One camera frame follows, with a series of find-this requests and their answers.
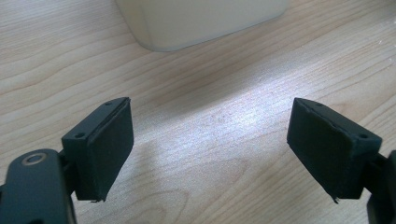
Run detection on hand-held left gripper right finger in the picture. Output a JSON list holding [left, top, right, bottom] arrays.
[[286, 97, 383, 204]]

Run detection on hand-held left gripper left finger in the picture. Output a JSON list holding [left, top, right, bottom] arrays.
[[61, 96, 135, 203]]

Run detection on white plastic container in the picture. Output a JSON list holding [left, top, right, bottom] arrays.
[[115, 0, 289, 53]]

